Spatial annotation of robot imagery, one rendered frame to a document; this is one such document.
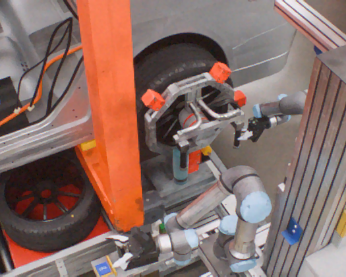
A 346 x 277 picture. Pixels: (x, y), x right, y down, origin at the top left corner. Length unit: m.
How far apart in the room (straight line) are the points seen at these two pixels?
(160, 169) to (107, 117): 1.40
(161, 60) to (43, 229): 1.15
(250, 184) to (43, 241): 1.53
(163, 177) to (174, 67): 0.95
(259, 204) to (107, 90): 0.76
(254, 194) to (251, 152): 2.10
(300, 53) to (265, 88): 0.65
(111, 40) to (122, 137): 0.54
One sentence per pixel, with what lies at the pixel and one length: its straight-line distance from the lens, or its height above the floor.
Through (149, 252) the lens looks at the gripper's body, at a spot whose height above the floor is 1.20.
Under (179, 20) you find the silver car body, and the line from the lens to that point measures 2.84.
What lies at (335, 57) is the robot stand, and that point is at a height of 2.03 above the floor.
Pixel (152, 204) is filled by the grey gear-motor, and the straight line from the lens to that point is 3.21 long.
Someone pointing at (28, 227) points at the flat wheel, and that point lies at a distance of 3.10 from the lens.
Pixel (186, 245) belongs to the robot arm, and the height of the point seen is 1.23.
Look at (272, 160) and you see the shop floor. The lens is 4.02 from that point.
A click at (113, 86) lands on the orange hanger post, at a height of 1.57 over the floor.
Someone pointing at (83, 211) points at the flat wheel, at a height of 0.50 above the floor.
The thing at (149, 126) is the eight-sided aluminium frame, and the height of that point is 0.93.
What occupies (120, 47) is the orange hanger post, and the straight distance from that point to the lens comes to 2.06.
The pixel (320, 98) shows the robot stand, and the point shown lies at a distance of 1.70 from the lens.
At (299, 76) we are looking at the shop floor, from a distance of 4.77.
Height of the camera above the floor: 3.01
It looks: 47 degrees down
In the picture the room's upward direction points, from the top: straight up
